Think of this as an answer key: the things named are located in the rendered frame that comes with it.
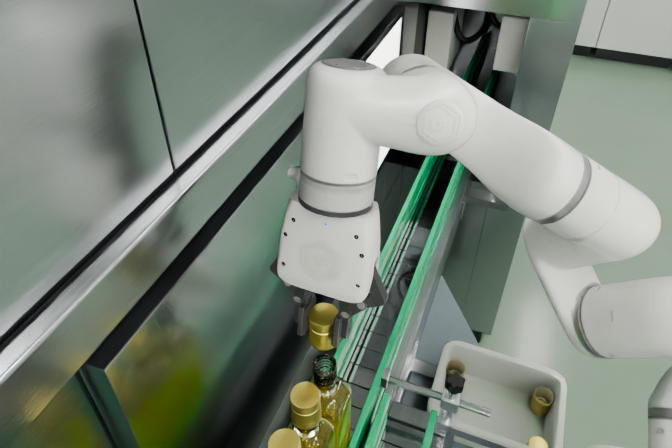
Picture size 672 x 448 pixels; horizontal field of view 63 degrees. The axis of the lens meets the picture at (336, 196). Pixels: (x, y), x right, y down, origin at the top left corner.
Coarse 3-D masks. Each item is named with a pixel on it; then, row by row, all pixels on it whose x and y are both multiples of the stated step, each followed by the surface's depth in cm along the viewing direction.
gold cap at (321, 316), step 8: (320, 304) 62; (328, 304) 62; (312, 312) 61; (320, 312) 61; (328, 312) 61; (336, 312) 61; (312, 320) 60; (320, 320) 60; (328, 320) 60; (312, 328) 60; (320, 328) 60; (328, 328) 60; (312, 336) 61; (320, 336) 61; (328, 336) 61; (312, 344) 62; (320, 344) 61; (328, 344) 62
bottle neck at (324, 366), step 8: (320, 360) 67; (328, 360) 67; (320, 368) 68; (328, 368) 68; (336, 368) 67; (320, 376) 66; (328, 376) 66; (336, 376) 68; (320, 384) 67; (328, 384) 67; (336, 384) 69; (320, 392) 68; (328, 392) 68
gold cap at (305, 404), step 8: (304, 384) 62; (312, 384) 62; (296, 392) 61; (304, 392) 61; (312, 392) 61; (296, 400) 60; (304, 400) 60; (312, 400) 60; (296, 408) 60; (304, 408) 60; (312, 408) 60; (320, 408) 62; (296, 416) 61; (304, 416) 61; (312, 416) 61; (320, 416) 63; (296, 424) 62; (304, 424) 62; (312, 424) 62
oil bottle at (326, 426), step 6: (324, 420) 66; (288, 426) 66; (324, 426) 66; (330, 426) 66; (318, 432) 65; (324, 432) 65; (330, 432) 66; (300, 438) 64; (306, 438) 64; (312, 438) 64; (318, 438) 64; (324, 438) 65; (330, 438) 66; (306, 444) 64; (312, 444) 64; (318, 444) 64; (324, 444) 65; (330, 444) 67
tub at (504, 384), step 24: (480, 360) 104; (504, 360) 102; (480, 384) 106; (504, 384) 105; (528, 384) 103; (552, 384) 100; (432, 408) 94; (504, 408) 102; (528, 408) 102; (552, 408) 98; (480, 432) 91; (504, 432) 98; (528, 432) 98; (552, 432) 93
